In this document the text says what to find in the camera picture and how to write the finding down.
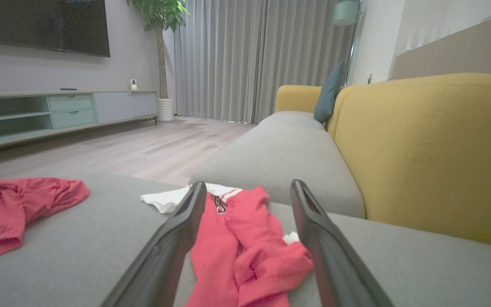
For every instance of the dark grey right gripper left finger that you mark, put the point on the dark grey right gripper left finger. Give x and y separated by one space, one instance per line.
164 256

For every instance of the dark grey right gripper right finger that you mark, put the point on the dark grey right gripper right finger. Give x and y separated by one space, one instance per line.
330 256

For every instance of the red shirt with black print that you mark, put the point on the red shirt with black print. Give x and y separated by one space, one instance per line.
245 256

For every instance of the red garment with white trim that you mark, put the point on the red garment with white trim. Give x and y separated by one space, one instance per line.
7 213

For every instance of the yellow sofa with grey seat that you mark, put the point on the yellow sofa with grey seat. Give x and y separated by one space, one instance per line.
420 149

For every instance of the white ribbed plant pot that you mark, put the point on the white ribbed plant pot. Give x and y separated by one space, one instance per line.
166 110

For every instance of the long grey TV cabinet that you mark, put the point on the long grey TV cabinet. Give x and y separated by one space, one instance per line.
117 106

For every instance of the teal throw cushion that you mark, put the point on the teal throw cushion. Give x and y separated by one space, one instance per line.
328 98

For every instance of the mint green cabinet drawer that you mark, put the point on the mint green cabinet drawer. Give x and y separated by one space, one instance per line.
74 118
70 102

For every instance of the grey pleated curtain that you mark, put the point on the grey pleated curtain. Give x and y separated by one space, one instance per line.
237 59

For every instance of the tall green potted tree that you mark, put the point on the tall green potted tree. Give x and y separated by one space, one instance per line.
160 15

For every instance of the floor lamp with teal shade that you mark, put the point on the floor lamp with teal shade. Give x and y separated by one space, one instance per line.
345 13

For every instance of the black flat screen television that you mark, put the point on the black flat screen television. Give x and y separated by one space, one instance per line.
41 23

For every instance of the small white security camera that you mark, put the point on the small white security camera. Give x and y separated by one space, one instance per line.
134 85

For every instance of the white wall outlet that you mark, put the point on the white wall outlet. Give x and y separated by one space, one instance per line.
370 77

